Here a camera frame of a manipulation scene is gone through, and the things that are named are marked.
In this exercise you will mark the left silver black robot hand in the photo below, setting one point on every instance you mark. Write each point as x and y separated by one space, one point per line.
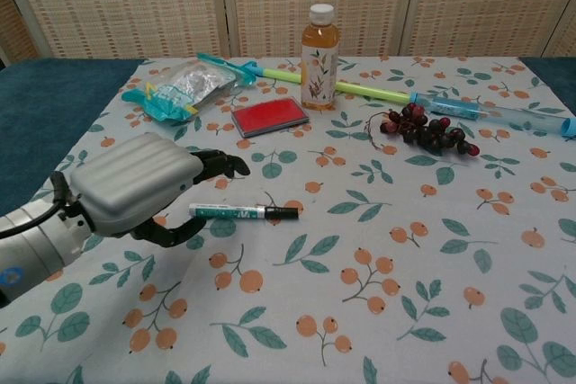
130 181

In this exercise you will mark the white green marker pen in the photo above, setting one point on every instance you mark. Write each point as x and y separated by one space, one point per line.
225 212

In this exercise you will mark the black marker cap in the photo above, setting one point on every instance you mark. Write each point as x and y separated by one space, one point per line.
282 212

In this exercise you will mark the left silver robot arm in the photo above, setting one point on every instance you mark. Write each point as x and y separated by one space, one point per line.
31 244

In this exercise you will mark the tea bottle with white cap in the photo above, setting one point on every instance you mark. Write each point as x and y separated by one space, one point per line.
319 60

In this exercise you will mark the silver teal snack bag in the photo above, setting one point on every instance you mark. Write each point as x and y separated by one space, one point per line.
180 89

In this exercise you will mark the red ink stamp pad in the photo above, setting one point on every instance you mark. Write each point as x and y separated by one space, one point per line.
270 117

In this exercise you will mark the woven bamboo folding screen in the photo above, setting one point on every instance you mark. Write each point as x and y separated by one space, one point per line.
135 2

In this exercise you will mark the green blue water pump toy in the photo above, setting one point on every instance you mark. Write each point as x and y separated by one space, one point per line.
369 90

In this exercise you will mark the dark purple grape bunch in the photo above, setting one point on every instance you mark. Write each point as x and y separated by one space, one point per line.
427 130

